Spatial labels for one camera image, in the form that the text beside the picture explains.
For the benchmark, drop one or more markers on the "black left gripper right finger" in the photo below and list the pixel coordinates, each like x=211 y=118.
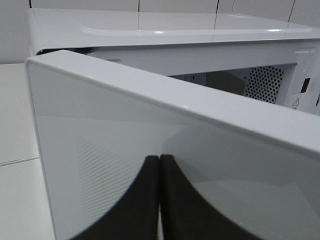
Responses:
x=185 y=214

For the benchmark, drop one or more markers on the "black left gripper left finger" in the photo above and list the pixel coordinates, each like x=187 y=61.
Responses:
x=135 y=215

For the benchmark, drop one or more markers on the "white microwave door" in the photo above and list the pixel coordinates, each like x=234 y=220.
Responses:
x=96 y=121

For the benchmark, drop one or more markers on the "white microwave oven body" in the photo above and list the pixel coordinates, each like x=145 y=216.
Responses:
x=277 y=62

